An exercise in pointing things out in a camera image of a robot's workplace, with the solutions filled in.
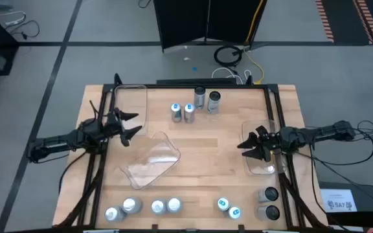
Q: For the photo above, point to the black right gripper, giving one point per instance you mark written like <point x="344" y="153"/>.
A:
<point x="269" y="142"/>

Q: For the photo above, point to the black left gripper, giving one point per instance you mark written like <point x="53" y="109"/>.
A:
<point x="113" y="127"/>

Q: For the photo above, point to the clear plastic bin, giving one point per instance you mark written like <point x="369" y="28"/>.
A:
<point x="154" y="161"/>
<point x="254" y="166"/>
<point x="134" y="100"/>

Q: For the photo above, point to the slim blue silver energy can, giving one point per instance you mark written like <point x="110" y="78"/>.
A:
<point x="189" y="114"/>
<point x="234" y="212"/>
<point x="223" y="204"/>
<point x="175" y="113"/>

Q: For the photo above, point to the tall white can black lid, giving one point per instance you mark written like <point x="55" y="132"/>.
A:
<point x="269" y="194"/>
<point x="213" y="105"/>
<point x="269" y="212"/>
<point x="199" y="100"/>

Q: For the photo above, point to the blue white sparkling water can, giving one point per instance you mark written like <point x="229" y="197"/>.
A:
<point x="174" y="204"/>
<point x="158" y="207"/>
<point x="113" y="214"/>
<point x="131" y="204"/>

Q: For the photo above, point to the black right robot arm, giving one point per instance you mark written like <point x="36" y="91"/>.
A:
<point x="319" y="133"/>

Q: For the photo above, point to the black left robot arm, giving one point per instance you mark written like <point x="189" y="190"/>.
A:
<point x="60" y="142"/>

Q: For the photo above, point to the black flat bar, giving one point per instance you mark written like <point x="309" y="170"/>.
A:
<point x="196" y="81"/>

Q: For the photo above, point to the white SA7 paper sign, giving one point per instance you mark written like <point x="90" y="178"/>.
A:
<point x="338" y="200"/>

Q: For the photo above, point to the black box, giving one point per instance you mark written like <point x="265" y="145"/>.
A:
<point x="371" y="200"/>

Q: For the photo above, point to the black mat orange stripes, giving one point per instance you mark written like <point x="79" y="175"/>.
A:
<point x="342" y="19"/>

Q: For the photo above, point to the black frame corner post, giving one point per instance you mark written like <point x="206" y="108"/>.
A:
<point x="118" y="80"/>
<point x="249" y="81"/>

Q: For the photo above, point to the black aluminium table frame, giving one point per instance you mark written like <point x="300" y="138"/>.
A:
<point x="189" y="86"/>

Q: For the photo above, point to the black frame clamp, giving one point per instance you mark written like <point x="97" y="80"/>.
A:
<point x="241" y="228"/>
<point x="154" y="228"/>

